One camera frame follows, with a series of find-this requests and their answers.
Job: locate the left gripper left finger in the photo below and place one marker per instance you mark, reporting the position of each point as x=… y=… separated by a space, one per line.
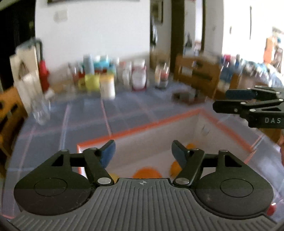
x=65 y=181

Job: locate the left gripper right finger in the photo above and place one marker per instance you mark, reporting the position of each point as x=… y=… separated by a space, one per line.
x=221 y=182

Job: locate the orange cardboard box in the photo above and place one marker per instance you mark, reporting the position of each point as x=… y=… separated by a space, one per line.
x=144 y=139

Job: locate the orange fruit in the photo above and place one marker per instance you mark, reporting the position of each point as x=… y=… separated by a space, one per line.
x=147 y=173
x=175 y=169

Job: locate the red tomato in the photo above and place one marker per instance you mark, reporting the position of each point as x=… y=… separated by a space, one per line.
x=271 y=210

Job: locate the right hand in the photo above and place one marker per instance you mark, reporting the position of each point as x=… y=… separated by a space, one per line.
x=281 y=144

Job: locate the blue plaid tablecloth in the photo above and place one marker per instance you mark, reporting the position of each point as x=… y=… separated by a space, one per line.
x=36 y=143

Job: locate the far wooden chair right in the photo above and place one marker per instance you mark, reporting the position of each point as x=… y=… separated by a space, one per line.
x=199 y=73

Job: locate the wooden chair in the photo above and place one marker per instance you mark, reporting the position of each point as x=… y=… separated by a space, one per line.
x=13 y=115
x=199 y=73

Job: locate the clear glass cup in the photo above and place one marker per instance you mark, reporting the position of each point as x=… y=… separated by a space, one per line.
x=41 y=109

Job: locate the wooden chair left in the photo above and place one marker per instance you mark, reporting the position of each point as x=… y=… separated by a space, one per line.
x=13 y=115

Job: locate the white yellow lidded cup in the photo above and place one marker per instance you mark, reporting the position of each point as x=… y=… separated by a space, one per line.
x=107 y=87

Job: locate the dark supplement bottle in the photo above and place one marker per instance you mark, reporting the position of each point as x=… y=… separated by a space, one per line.
x=161 y=75

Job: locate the red folded umbrella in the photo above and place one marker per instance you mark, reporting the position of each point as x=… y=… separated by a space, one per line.
x=43 y=72

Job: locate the white paper bag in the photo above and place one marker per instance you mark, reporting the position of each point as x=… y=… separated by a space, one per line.
x=25 y=71

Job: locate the purple vitamin bottle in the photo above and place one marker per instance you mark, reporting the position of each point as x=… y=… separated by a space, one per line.
x=139 y=76

